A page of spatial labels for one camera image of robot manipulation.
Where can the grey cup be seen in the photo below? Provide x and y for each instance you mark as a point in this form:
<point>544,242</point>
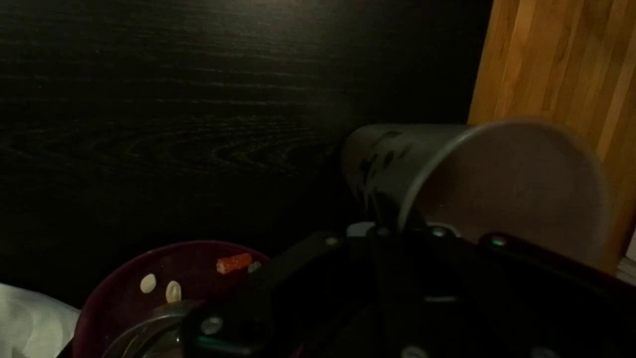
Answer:
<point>528,180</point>

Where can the white paper napkin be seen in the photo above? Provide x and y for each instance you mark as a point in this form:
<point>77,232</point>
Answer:
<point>33,325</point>

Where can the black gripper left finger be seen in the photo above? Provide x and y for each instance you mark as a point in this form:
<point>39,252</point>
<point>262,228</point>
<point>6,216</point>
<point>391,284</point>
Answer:
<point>294,308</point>

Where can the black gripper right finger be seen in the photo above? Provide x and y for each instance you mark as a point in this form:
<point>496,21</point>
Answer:
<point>540,306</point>

